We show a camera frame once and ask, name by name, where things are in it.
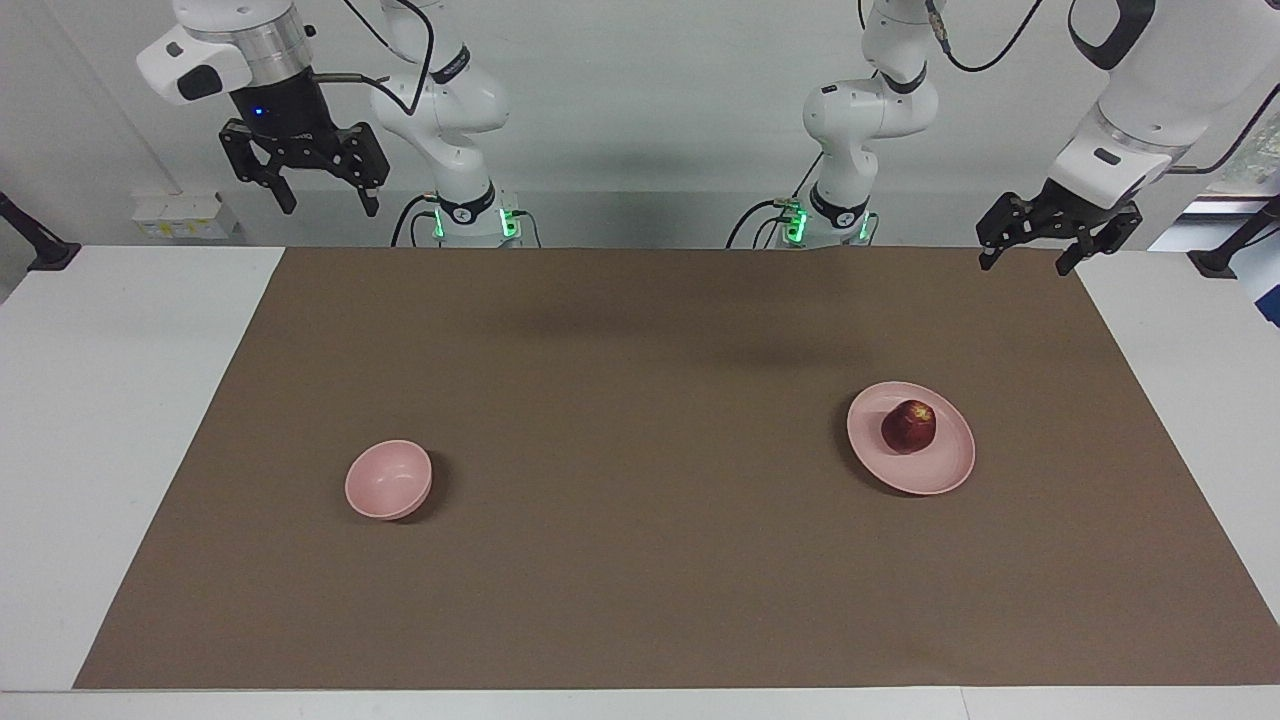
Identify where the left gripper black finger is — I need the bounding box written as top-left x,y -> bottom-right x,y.
1057,205 -> 1143,277
977,193 -> 1046,271

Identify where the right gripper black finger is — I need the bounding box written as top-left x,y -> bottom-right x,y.
320,122 -> 391,218
218,120 -> 298,216

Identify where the red apple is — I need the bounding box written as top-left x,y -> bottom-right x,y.
881,400 -> 938,456

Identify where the pink plate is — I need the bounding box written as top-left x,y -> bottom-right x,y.
847,381 -> 976,496

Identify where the pink bowl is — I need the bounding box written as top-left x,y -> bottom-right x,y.
345,440 -> 434,521

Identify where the blue object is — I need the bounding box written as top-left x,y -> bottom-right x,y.
1240,245 -> 1280,329

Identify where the brown table mat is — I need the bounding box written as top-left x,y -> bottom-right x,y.
75,248 -> 1280,689

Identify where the white wall socket box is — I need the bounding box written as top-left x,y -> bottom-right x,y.
132,193 -> 241,241

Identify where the black table clamp mount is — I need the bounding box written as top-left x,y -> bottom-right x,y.
0,190 -> 81,271
1188,195 -> 1280,279

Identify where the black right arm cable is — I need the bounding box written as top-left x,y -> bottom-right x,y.
310,0 -> 438,116

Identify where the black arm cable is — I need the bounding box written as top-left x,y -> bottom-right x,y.
310,0 -> 438,116
925,0 -> 1280,176

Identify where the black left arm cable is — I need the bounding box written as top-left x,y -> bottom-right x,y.
925,0 -> 1280,176

